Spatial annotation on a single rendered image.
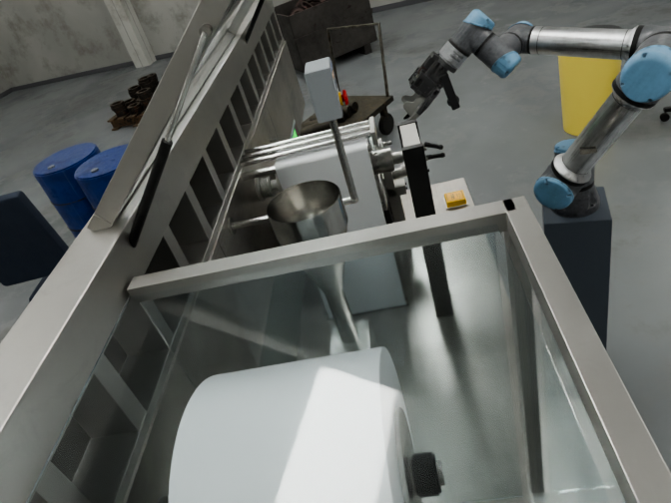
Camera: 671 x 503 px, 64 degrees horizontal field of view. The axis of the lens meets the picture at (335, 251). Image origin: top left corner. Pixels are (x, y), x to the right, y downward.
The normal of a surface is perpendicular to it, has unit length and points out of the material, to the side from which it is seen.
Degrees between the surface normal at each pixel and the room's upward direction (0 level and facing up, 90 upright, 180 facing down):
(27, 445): 90
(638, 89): 84
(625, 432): 0
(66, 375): 90
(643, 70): 84
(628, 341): 0
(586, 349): 0
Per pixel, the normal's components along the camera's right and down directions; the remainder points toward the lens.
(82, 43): -0.24, 0.62
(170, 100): -0.02, 0.59
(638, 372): -0.26, -0.78
